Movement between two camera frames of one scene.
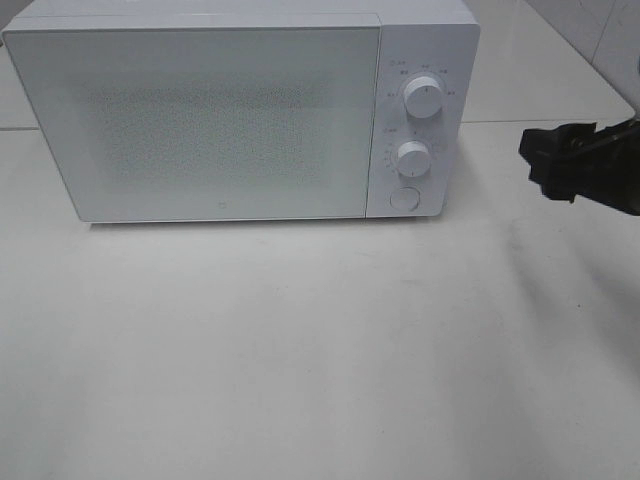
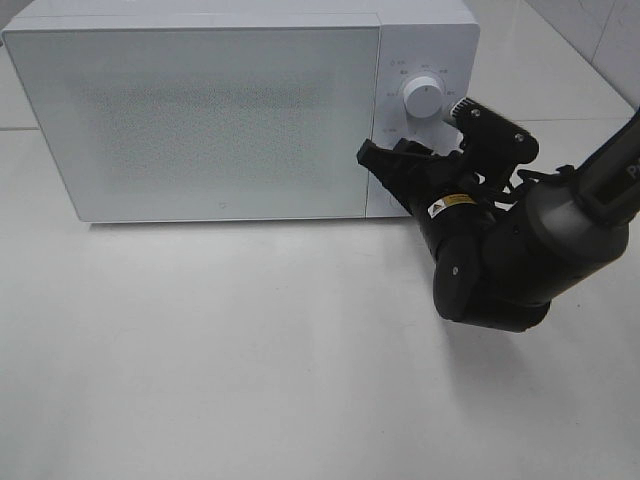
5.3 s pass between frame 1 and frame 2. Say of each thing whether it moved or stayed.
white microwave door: stayed
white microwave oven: stayed
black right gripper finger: moved
